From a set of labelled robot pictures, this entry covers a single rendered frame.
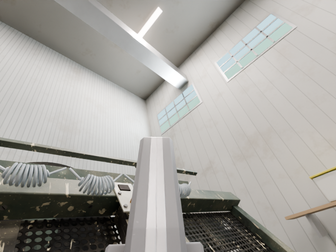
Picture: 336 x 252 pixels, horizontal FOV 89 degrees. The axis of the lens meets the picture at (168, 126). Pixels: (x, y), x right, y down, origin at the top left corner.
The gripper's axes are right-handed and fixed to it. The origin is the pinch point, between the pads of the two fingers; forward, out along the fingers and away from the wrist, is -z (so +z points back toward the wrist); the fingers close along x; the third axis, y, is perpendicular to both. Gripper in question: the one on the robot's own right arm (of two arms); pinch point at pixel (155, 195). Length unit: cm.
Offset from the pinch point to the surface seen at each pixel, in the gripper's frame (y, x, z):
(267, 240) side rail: 107, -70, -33
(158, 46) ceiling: 109, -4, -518
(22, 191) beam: 45, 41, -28
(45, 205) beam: 52, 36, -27
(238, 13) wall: 19, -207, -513
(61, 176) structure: 85, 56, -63
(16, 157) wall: 195, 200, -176
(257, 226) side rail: 108, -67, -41
